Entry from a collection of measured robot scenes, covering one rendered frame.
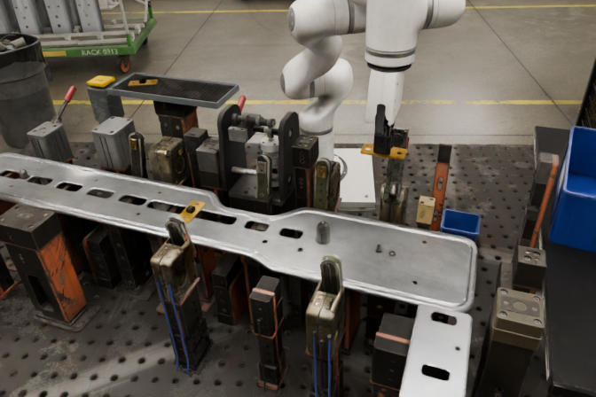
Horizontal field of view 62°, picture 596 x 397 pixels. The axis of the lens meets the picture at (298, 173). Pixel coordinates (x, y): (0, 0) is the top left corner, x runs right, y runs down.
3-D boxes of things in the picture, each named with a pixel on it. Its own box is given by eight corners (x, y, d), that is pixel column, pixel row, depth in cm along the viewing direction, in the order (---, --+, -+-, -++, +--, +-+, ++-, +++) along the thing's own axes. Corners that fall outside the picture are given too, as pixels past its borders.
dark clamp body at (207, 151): (203, 260, 152) (183, 152, 131) (223, 234, 162) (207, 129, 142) (235, 268, 149) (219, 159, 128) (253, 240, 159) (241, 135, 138)
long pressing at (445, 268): (-59, 192, 136) (-62, 188, 135) (6, 152, 153) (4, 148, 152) (472, 319, 93) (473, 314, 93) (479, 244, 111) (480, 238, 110)
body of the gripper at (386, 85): (374, 44, 90) (371, 102, 96) (360, 65, 82) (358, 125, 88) (416, 48, 88) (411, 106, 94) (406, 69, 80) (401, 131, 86)
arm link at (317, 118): (295, 119, 176) (292, 56, 162) (347, 112, 178) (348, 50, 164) (301, 137, 167) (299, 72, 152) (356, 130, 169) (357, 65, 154)
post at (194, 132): (202, 245, 158) (182, 133, 136) (210, 236, 161) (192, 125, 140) (216, 248, 156) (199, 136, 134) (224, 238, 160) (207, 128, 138)
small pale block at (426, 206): (404, 315, 131) (418, 204, 111) (406, 306, 134) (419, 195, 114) (418, 318, 130) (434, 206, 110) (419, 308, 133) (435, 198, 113)
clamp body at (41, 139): (54, 229, 167) (18, 134, 148) (77, 209, 176) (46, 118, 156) (77, 235, 164) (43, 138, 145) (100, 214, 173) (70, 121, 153)
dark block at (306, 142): (297, 269, 147) (291, 145, 124) (304, 254, 152) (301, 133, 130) (313, 273, 145) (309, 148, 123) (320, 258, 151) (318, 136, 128)
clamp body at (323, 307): (296, 426, 107) (289, 315, 88) (314, 379, 117) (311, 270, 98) (337, 439, 105) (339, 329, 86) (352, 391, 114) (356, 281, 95)
